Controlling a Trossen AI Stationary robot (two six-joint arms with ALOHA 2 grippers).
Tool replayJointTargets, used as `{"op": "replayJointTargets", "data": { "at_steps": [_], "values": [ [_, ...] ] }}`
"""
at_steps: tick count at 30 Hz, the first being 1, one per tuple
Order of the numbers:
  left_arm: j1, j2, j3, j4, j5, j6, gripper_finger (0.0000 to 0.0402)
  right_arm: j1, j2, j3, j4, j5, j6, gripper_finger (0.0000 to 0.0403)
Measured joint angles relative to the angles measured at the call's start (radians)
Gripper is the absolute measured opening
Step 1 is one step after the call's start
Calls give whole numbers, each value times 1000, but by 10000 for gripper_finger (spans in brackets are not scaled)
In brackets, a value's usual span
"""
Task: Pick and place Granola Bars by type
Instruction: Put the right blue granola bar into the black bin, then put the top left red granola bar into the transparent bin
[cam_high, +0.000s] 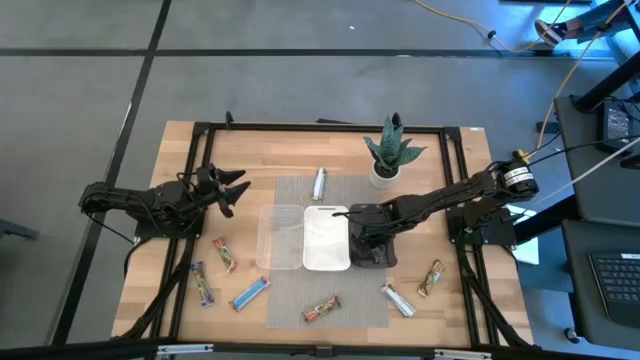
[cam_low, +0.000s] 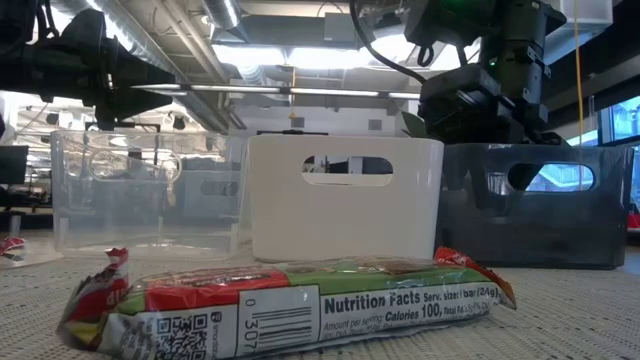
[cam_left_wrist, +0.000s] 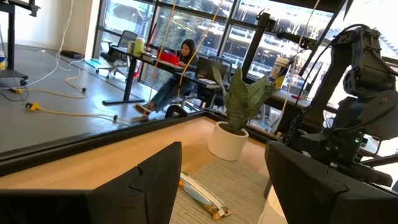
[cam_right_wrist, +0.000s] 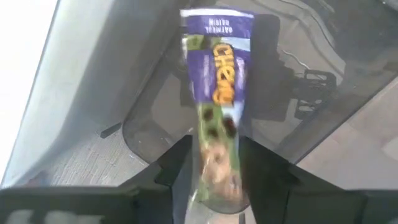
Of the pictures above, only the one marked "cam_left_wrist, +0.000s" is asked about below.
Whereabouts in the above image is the black laptop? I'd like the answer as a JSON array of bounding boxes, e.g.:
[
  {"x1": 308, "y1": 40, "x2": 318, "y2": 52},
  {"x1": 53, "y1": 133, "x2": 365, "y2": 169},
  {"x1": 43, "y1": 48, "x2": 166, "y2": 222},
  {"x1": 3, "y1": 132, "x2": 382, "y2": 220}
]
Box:
[{"x1": 195, "y1": 57, "x2": 228, "y2": 83}]

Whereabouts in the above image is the white plastic bin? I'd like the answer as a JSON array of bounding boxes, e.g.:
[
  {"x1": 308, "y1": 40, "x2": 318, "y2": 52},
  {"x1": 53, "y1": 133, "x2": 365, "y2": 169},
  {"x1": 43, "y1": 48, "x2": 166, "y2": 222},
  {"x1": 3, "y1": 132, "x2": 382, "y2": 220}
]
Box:
[{"x1": 257, "y1": 185, "x2": 289, "y2": 224}]

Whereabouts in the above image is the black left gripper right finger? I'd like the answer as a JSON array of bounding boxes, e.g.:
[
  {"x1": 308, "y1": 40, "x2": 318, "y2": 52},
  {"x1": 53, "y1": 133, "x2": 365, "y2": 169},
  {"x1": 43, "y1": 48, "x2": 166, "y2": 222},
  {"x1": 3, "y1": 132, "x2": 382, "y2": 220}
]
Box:
[{"x1": 265, "y1": 140, "x2": 398, "y2": 224}]

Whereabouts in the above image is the red bag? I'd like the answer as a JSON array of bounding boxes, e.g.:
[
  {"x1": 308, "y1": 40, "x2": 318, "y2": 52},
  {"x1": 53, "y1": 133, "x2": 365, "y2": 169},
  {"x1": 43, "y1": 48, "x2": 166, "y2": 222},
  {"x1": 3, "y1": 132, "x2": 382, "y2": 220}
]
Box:
[{"x1": 157, "y1": 50, "x2": 180, "y2": 65}]

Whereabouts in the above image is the orange hanging cord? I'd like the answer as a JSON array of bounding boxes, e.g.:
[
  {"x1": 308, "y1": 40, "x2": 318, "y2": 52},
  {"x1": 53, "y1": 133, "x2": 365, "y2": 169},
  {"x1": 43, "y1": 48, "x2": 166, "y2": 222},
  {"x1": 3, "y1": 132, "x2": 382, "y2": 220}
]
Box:
[
  {"x1": 176, "y1": 0, "x2": 224, "y2": 98},
  {"x1": 148, "y1": 0, "x2": 178, "y2": 105}
]

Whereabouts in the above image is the black mesh office chair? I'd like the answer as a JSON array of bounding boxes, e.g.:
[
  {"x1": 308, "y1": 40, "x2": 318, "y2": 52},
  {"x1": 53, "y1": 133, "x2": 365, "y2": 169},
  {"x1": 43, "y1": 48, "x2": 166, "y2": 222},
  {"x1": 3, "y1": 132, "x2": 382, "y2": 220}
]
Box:
[{"x1": 95, "y1": 30, "x2": 139, "y2": 79}]

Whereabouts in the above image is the yellow extension cord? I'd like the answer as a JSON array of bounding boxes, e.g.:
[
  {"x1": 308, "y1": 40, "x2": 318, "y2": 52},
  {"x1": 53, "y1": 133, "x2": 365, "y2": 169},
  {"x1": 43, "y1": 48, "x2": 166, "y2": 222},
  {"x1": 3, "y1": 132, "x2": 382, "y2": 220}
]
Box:
[
  {"x1": 9, "y1": 63, "x2": 90, "y2": 100},
  {"x1": 24, "y1": 101, "x2": 141, "y2": 124}
]

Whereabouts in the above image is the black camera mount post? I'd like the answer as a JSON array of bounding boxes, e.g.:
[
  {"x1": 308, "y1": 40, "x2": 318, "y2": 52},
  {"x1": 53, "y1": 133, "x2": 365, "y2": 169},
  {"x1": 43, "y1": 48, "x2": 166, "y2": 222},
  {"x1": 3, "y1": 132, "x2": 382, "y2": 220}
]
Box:
[{"x1": 241, "y1": 11, "x2": 318, "y2": 78}]

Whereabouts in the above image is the black rolling stand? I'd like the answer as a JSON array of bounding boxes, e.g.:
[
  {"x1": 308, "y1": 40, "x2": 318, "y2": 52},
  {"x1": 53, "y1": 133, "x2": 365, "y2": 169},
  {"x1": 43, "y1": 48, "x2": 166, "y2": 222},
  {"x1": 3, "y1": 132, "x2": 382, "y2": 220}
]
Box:
[{"x1": 0, "y1": 0, "x2": 41, "y2": 87}]

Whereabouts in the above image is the pale blue-white granola bar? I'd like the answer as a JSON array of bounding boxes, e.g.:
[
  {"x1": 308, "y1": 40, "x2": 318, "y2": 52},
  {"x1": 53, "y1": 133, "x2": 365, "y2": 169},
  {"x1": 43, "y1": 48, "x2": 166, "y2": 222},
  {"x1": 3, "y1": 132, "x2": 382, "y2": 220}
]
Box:
[{"x1": 178, "y1": 172, "x2": 233, "y2": 222}]

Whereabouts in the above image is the grey woven placemat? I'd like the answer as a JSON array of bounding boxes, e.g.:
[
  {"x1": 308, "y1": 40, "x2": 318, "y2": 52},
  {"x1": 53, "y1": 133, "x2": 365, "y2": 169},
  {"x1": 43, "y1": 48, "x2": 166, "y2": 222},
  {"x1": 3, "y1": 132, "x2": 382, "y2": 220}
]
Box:
[{"x1": 169, "y1": 156, "x2": 271, "y2": 224}]

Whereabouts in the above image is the white cable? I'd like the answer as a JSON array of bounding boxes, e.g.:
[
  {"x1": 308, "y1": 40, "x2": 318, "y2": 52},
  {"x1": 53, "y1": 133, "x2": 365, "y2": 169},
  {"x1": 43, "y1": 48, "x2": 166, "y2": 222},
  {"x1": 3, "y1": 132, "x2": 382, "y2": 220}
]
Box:
[{"x1": 23, "y1": 0, "x2": 75, "y2": 88}]

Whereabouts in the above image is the cream hanging cord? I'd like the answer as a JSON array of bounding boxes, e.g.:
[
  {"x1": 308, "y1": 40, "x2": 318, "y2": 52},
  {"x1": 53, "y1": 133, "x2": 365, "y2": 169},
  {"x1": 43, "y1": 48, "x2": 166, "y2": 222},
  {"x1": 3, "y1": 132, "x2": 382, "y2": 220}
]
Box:
[{"x1": 277, "y1": 0, "x2": 322, "y2": 131}]

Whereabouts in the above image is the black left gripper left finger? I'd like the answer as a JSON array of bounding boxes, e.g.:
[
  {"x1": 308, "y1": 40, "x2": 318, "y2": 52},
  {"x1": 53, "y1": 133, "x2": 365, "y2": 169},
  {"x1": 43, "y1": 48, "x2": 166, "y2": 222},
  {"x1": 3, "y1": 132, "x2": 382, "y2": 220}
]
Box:
[{"x1": 88, "y1": 141, "x2": 183, "y2": 224}]

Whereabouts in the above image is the white wipes canister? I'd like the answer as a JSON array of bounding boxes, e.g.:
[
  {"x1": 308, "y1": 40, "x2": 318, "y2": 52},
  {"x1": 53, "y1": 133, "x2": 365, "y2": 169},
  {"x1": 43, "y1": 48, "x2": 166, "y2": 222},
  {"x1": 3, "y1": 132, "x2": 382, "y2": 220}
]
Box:
[{"x1": 269, "y1": 57, "x2": 290, "y2": 90}]

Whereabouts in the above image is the black office desk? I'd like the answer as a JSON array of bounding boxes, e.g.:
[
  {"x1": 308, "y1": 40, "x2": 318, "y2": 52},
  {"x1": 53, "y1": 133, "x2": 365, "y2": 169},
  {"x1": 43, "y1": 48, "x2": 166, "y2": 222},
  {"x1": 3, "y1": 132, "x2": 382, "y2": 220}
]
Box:
[{"x1": 101, "y1": 45, "x2": 224, "y2": 106}]

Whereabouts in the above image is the person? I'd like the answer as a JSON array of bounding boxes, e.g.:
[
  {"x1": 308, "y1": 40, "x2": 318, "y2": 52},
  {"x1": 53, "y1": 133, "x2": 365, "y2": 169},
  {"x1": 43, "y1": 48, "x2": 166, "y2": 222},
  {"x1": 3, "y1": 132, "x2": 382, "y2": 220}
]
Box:
[{"x1": 133, "y1": 39, "x2": 200, "y2": 118}]

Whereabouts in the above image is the green bottle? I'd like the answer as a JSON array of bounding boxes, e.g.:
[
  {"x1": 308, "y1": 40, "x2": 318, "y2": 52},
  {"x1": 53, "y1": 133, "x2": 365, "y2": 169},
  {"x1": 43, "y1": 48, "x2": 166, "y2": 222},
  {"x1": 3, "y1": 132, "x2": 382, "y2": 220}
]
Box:
[{"x1": 133, "y1": 36, "x2": 146, "y2": 57}]

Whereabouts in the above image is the black aluminium table frame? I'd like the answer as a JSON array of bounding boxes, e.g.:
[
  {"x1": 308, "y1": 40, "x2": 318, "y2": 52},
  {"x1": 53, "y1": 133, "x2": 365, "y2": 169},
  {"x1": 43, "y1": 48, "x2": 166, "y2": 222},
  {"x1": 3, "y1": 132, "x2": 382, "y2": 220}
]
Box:
[{"x1": 0, "y1": 110, "x2": 280, "y2": 177}]

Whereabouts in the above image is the green snake plant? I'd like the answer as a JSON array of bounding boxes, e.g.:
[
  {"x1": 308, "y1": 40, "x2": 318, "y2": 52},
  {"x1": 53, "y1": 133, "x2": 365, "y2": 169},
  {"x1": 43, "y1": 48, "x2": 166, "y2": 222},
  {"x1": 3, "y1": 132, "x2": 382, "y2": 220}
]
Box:
[{"x1": 212, "y1": 65, "x2": 277, "y2": 134}]

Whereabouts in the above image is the white round plant pot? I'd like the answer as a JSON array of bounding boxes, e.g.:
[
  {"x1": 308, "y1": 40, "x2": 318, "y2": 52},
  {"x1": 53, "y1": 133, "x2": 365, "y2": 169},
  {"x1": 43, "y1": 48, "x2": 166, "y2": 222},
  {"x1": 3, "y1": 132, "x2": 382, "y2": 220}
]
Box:
[{"x1": 207, "y1": 121, "x2": 249, "y2": 162}]

